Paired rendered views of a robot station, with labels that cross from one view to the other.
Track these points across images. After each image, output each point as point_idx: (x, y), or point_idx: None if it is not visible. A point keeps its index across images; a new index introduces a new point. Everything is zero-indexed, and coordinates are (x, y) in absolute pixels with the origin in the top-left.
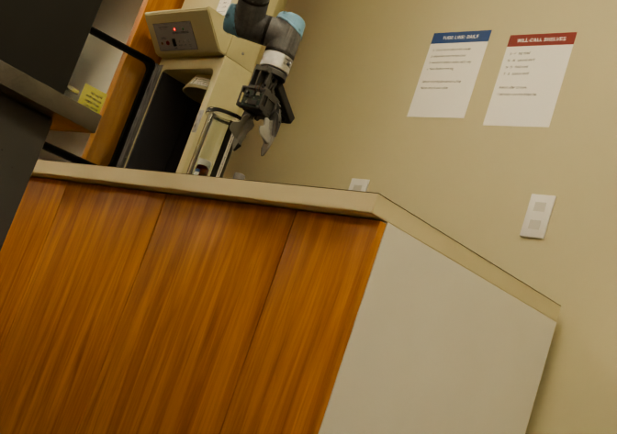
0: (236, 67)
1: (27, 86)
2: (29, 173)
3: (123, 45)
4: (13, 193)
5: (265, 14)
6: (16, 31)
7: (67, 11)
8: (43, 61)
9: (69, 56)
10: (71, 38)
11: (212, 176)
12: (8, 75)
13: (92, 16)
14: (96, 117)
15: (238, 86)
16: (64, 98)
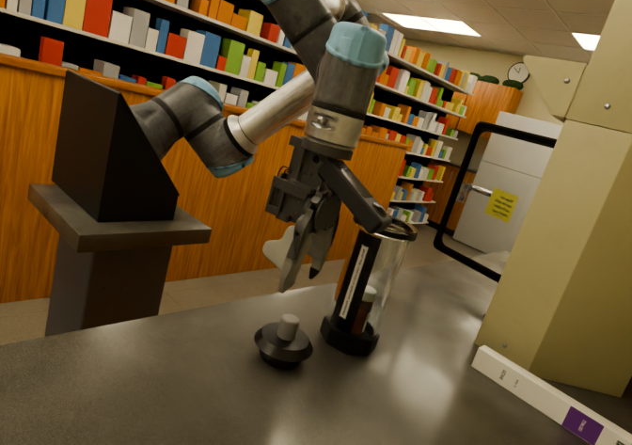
0: (592, 133)
1: (48, 213)
2: (86, 286)
3: (535, 136)
4: (80, 301)
5: (323, 48)
6: (76, 168)
7: (97, 140)
8: (87, 188)
9: (99, 181)
10: (100, 165)
11: (160, 315)
12: (42, 206)
13: (109, 138)
14: (76, 237)
15: (600, 164)
16: (62, 221)
